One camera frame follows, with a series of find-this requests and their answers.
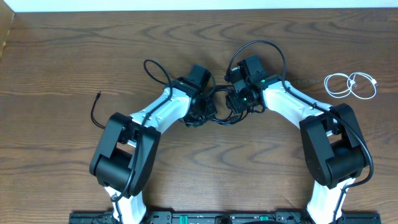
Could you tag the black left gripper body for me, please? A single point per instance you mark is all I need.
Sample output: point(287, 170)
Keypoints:
point(203, 114)

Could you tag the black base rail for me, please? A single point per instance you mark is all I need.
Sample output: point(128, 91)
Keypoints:
point(196, 218)

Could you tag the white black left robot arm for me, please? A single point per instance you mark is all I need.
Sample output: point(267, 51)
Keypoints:
point(126, 151)

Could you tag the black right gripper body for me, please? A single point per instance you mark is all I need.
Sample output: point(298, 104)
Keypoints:
point(240, 101)

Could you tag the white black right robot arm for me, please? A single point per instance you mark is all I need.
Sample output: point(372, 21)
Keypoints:
point(335, 151)

